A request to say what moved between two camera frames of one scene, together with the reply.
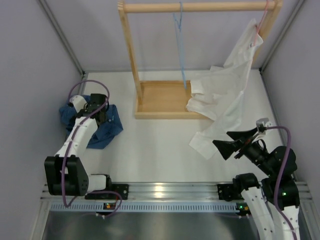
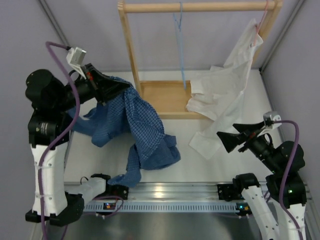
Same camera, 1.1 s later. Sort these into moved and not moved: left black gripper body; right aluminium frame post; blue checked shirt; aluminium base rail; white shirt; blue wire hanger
Moved: blue checked shirt; left black gripper body
Not moved: white shirt; blue wire hanger; right aluminium frame post; aluminium base rail
